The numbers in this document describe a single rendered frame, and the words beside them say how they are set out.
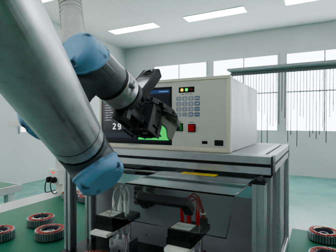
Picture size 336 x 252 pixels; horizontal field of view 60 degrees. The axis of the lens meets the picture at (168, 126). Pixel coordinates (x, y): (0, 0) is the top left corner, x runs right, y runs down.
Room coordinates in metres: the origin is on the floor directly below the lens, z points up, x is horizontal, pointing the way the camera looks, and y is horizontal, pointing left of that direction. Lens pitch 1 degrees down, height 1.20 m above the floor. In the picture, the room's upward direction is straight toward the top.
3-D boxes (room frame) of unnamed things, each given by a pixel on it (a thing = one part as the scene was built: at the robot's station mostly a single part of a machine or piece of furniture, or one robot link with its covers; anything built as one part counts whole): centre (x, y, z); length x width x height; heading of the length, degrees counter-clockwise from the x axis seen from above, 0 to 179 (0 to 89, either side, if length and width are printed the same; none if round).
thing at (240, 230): (0.98, -0.02, 0.92); 0.66 x 0.01 x 0.30; 63
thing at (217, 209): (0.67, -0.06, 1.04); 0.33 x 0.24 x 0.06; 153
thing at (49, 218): (1.26, 0.55, 0.77); 0.11 x 0.11 x 0.04
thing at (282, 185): (0.96, -0.37, 0.91); 0.28 x 0.03 x 0.32; 153
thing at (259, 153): (1.03, -0.05, 1.09); 0.68 x 0.44 x 0.05; 63
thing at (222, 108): (1.03, -0.06, 1.22); 0.44 x 0.39 x 0.20; 63
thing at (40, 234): (1.12, 0.46, 0.77); 0.11 x 0.11 x 0.04
